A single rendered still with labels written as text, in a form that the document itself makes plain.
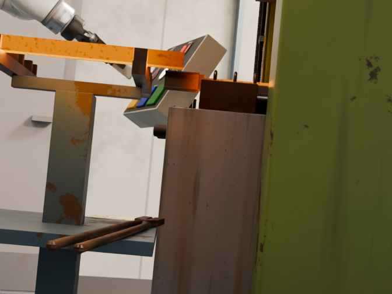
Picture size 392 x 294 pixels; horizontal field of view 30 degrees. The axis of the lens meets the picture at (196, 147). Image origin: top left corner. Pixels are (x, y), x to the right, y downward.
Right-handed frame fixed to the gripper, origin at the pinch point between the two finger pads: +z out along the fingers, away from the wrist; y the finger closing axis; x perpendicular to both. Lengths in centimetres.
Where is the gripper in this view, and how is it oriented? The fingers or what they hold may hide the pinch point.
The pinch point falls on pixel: (123, 67)
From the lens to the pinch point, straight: 215.4
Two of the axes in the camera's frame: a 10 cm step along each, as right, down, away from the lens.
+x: 5.4, -8.1, 2.2
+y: 3.8, 0.0, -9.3
